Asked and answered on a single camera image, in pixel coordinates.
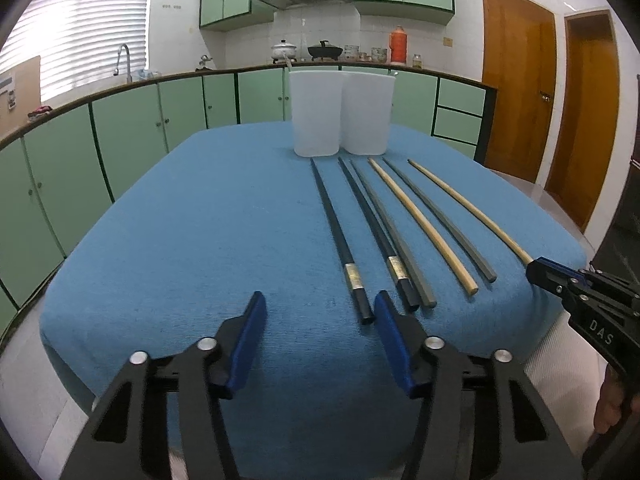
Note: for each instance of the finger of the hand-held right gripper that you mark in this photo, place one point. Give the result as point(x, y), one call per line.
point(562, 265)
point(550, 278)

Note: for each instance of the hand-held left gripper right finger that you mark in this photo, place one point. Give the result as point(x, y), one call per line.
point(397, 345)

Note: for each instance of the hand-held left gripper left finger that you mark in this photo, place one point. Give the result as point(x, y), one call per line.
point(247, 345)

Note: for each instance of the wooden chopstick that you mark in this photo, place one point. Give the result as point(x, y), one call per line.
point(420, 220)
point(465, 205)

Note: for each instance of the grey chopstick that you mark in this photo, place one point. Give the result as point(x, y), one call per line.
point(387, 225)
point(435, 212)

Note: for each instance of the black chopstick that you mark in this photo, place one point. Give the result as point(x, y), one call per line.
point(332, 225)
point(365, 210)

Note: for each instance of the white double utensil holder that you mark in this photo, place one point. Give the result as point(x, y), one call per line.
point(315, 115)

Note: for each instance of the person's right hand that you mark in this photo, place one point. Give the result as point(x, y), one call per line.
point(609, 405)

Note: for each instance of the black flat panel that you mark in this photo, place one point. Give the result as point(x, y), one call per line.
point(620, 240)

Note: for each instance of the person's leg in white pants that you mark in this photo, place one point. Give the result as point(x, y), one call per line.
point(570, 385)

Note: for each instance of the blue tablecloth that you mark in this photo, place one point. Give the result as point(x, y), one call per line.
point(225, 235)

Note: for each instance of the plain wooden door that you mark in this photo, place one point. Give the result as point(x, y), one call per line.
point(585, 120)

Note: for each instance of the green base cabinets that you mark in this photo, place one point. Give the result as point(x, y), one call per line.
point(125, 130)

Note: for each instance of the glass jar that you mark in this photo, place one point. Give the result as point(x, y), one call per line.
point(417, 61)

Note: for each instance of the orange thermos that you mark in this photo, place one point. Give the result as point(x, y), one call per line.
point(397, 46)

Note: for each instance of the small metal tap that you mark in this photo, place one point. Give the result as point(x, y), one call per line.
point(204, 61)

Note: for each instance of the gas stove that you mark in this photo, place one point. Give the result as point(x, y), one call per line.
point(310, 60)

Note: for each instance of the white cooking pot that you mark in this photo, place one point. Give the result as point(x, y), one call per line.
point(284, 51)

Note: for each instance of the metal sink faucet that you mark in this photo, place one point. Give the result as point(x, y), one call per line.
point(129, 67)

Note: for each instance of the black wok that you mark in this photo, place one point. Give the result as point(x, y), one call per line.
point(325, 51)

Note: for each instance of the red cloth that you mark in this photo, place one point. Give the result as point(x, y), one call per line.
point(40, 111)

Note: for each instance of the cardboard board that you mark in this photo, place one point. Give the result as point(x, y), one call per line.
point(25, 95)

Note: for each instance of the white window blinds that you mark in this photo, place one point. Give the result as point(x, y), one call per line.
point(85, 25)

